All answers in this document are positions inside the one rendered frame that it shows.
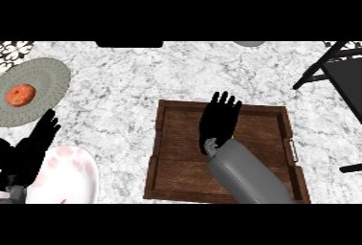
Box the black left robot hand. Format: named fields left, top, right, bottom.
left=0, top=108, right=62, bottom=189

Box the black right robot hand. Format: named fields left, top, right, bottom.
left=198, top=91, right=244, bottom=157

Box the brown wooden tray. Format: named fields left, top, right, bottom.
left=143, top=99, right=313, bottom=205

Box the white pink plate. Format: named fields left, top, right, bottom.
left=23, top=145, right=100, bottom=205

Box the red orange round fruit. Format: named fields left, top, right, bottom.
left=4, top=83, right=38, bottom=108

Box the grey round placemat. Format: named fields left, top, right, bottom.
left=0, top=56, right=72, bottom=128

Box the grey round object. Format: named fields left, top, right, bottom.
left=233, top=40, right=266, bottom=48

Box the black white patterned tile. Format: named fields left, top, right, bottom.
left=0, top=40, right=37, bottom=74

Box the black flat object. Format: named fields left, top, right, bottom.
left=94, top=40, right=164, bottom=49

